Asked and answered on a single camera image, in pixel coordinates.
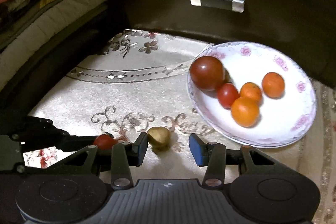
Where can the orange tangerine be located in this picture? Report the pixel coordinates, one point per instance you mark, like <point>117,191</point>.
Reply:
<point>252,91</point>
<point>245,111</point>
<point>273,85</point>

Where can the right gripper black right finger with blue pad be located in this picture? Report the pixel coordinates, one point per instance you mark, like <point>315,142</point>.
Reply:
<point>213,156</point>

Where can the small red tomato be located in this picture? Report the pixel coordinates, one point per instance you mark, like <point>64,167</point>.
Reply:
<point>105,142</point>

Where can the white floral plate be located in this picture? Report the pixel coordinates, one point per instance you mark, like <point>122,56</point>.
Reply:
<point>282,121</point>

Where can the small brown kiwi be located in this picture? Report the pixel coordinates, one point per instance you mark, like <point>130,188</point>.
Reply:
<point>227,78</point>

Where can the silver black drawer handle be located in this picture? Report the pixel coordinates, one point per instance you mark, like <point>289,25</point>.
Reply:
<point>232,5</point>

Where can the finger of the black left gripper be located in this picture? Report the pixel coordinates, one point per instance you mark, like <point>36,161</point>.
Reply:
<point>31,134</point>

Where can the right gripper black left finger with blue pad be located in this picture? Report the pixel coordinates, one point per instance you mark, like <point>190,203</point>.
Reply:
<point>125,155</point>

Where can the large dark red tomato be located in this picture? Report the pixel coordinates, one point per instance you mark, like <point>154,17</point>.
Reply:
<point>207,73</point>

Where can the medium red tomato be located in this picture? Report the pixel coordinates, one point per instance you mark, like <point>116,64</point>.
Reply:
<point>227,94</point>

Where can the beige mattress cushion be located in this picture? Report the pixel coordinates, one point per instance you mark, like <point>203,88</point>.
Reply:
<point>21,47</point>

